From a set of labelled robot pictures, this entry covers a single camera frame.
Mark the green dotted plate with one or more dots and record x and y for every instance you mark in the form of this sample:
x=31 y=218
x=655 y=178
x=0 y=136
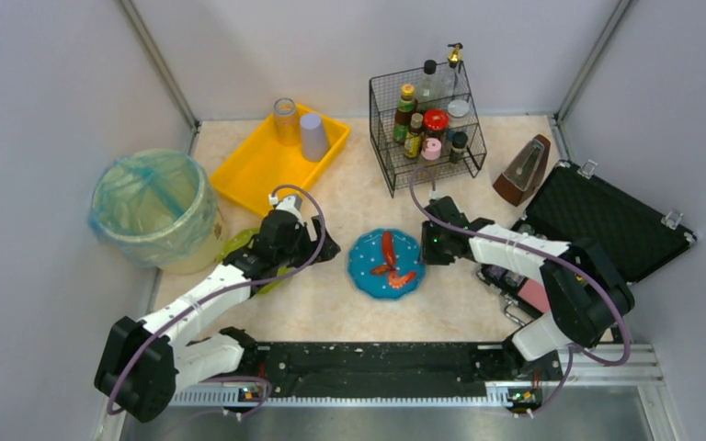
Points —
x=239 y=240

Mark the black poker chip case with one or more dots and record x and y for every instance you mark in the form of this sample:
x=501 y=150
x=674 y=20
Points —
x=573 y=203

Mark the small black lid jar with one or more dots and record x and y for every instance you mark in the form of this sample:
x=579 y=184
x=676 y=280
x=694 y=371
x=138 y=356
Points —
x=458 y=144

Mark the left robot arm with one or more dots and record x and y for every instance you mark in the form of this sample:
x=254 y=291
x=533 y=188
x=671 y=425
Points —
x=146 y=361

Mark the small yellow oil bottle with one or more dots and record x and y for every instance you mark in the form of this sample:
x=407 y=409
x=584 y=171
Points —
x=413 y=137

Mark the yellow cap sauce bottle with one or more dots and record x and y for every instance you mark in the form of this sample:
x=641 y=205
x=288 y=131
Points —
x=405 y=109

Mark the red sausage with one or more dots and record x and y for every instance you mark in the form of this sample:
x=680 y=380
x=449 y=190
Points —
x=387 y=249

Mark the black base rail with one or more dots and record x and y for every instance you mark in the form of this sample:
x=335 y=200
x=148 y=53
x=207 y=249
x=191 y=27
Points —
x=301 y=374

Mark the brown metronome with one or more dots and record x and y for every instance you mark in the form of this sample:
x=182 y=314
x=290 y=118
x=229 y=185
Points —
x=523 y=176

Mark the trash bin with green bag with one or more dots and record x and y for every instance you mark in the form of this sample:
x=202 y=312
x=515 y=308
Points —
x=158 y=208

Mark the pink lid spice jar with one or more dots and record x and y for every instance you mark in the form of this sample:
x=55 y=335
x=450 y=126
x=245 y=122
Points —
x=431 y=149

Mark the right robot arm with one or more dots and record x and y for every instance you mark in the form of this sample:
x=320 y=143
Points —
x=585 y=291

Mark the pink transparent cup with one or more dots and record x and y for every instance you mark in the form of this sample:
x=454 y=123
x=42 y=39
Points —
x=287 y=129

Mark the yellow plastic tray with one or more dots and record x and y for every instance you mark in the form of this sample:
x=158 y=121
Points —
x=261 y=163

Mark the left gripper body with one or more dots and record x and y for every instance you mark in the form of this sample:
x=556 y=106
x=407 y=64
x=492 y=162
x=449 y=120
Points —
x=317 y=242

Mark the sliced sausage piece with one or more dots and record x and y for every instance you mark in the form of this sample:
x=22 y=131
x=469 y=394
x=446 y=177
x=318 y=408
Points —
x=393 y=278

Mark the blue transparent cup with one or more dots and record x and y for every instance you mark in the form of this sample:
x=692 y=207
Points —
x=284 y=106

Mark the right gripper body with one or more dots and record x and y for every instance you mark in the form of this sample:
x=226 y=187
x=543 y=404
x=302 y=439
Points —
x=432 y=248

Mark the purple plastic cup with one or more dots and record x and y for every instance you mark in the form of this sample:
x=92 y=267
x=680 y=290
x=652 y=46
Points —
x=315 y=144

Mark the red lid sauce jar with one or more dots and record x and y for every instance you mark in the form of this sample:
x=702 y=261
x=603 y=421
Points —
x=436 y=122

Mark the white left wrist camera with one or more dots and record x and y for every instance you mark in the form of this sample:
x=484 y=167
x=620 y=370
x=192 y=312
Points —
x=291 y=204

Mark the silver lid white can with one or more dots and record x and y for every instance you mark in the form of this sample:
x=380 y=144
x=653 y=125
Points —
x=458 y=111

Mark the blue dotted plate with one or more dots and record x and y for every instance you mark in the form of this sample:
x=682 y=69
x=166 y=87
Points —
x=366 y=253

